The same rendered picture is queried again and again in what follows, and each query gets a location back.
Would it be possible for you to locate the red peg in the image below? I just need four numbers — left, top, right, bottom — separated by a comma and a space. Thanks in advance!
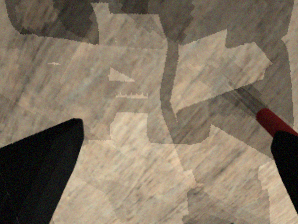
257, 108, 298, 137

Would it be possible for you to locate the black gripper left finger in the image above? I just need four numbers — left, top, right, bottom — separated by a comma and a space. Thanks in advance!
0, 119, 84, 224

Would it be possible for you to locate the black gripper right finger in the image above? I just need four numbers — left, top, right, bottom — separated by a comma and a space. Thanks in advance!
270, 131, 298, 214

